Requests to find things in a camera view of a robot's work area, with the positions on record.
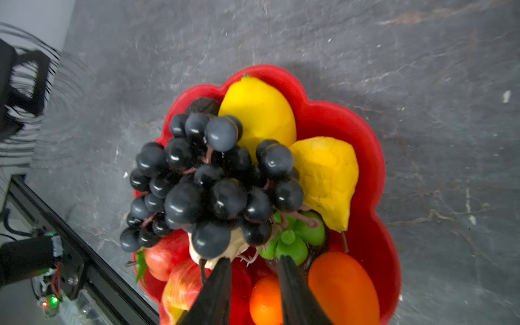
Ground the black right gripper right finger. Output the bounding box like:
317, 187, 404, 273
277, 256, 332, 324

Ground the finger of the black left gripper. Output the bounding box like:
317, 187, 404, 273
0, 38, 51, 141

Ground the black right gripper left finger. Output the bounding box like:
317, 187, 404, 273
177, 258, 232, 325

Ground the small orange fruit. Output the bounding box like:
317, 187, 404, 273
308, 252, 380, 324

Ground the dark purple plum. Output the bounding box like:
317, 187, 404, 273
259, 210, 330, 273

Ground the beige potato shaped fruit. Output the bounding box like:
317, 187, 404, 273
204, 228, 259, 270

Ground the red strawberry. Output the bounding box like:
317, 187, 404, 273
144, 230, 191, 282

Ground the red flower shaped bowl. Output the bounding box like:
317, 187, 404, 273
132, 66, 401, 324

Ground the black grape bunch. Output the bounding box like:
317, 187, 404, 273
120, 113, 304, 260

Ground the small yellow lemon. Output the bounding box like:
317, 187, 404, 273
289, 137, 360, 232

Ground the large yellow lemon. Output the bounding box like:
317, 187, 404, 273
219, 75, 297, 163

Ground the small orange tomato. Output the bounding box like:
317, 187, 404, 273
249, 275, 284, 325

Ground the red pink apple fruit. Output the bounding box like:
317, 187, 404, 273
159, 259, 208, 324

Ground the dark wrinkled avocado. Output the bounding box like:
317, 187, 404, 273
185, 97, 221, 116

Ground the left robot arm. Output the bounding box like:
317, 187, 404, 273
1, 41, 56, 287

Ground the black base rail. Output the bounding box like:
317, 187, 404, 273
5, 175, 159, 324

